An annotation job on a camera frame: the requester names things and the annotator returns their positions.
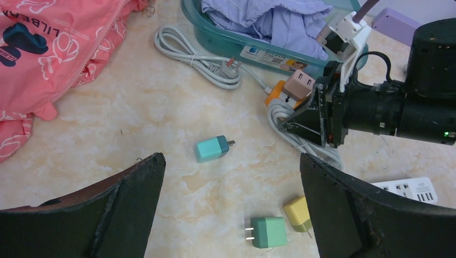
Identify grey cable of white strip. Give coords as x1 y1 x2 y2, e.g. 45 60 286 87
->
267 99 344 171

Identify lavender cloth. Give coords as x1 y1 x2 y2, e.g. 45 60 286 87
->
201 1 333 60

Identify white power strip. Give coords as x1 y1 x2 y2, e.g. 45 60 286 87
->
372 177 438 204

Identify pink printed garment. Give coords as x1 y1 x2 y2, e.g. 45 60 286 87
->
1 1 153 161

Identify purple power strip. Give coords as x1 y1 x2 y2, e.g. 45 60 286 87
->
372 8 423 47

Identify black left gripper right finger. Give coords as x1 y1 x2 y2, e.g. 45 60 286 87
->
300 153 455 257

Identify pink plug adapter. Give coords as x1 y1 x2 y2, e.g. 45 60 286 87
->
282 70 315 101

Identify grey cable of orange strip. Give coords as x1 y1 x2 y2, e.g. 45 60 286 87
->
153 25 273 96

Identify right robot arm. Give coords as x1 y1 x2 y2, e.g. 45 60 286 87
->
279 18 455 148

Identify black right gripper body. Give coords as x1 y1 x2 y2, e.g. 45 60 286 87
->
320 61 405 148

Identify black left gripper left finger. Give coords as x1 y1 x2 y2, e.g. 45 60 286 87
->
1 153 166 257

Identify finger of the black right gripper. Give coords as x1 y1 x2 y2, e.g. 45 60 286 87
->
279 84 326 147

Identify orange power strip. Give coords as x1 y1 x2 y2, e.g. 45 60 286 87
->
265 80 303 109

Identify teal blue plug adapter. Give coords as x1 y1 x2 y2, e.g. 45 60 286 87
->
194 135 236 163

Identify yellow plug adapter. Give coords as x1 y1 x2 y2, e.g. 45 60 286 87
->
283 196 313 238

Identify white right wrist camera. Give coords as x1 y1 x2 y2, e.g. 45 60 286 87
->
316 10 372 92

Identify teal plastic basket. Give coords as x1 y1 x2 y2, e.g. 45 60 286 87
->
181 1 360 77

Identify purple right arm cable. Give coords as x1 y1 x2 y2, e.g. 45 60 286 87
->
359 0 380 15

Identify green plug adapter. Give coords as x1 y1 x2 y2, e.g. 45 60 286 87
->
244 217 288 249

